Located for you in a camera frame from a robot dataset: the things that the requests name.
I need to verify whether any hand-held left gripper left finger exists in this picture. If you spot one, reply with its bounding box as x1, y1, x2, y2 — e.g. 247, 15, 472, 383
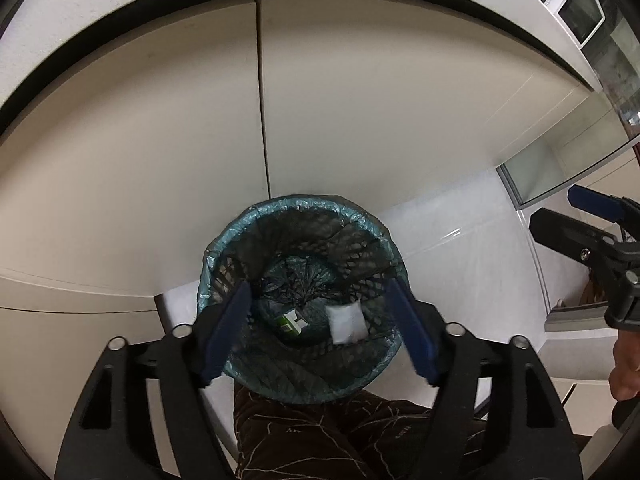
54, 282, 251, 480

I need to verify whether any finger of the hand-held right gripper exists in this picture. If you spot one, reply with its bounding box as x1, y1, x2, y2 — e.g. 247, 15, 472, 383
529, 209, 619, 266
567, 184, 624, 222

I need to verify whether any black mesh trash bin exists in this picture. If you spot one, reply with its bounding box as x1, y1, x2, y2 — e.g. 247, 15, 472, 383
197, 192, 407, 406

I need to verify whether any person's right hand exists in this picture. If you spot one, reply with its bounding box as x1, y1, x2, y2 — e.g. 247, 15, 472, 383
609, 330, 640, 402

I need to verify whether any grey framed glass door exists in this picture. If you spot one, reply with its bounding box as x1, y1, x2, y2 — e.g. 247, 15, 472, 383
495, 105, 637, 211

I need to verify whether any beige cabinet door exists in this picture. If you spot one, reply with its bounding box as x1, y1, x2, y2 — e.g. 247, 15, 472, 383
255, 0, 598, 211
0, 1, 273, 306

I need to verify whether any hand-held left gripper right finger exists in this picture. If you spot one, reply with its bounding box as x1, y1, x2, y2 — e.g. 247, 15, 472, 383
387, 279, 585, 480

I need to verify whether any white toaster oven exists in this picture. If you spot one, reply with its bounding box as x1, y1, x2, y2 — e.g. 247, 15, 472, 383
542, 0, 607, 48

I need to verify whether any person's brown patterned trouser leg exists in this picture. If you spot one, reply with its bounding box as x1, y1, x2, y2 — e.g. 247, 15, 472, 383
232, 385, 486, 480

